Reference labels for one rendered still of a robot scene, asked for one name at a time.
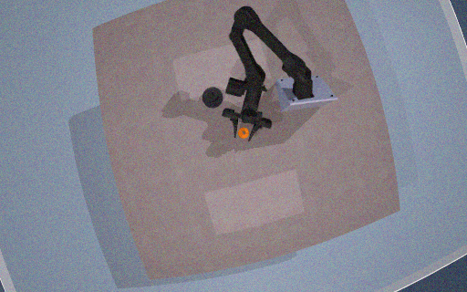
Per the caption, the orange knob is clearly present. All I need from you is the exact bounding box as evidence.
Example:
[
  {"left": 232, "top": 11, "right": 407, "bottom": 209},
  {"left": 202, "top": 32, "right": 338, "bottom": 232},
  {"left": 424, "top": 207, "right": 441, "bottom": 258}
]
[{"left": 238, "top": 128, "right": 249, "bottom": 139}]

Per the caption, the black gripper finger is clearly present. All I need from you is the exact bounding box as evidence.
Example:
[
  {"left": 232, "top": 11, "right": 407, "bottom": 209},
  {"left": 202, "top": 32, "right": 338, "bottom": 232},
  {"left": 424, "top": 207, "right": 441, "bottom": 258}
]
[
  {"left": 230, "top": 119, "right": 238, "bottom": 137},
  {"left": 248, "top": 125, "right": 263, "bottom": 141}
]

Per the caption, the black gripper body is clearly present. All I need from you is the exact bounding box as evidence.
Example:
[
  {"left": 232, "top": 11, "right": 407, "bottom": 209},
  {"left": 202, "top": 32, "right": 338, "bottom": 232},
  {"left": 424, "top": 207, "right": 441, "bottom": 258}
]
[{"left": 222, "top": 99, "right": 272, "bottom": 129}]

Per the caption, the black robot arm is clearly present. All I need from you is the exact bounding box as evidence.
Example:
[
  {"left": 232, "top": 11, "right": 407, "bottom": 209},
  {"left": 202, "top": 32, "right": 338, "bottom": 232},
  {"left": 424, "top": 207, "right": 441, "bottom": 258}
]
[{"left": 225, "top": 6, "right": 315, "bottom": 124}]

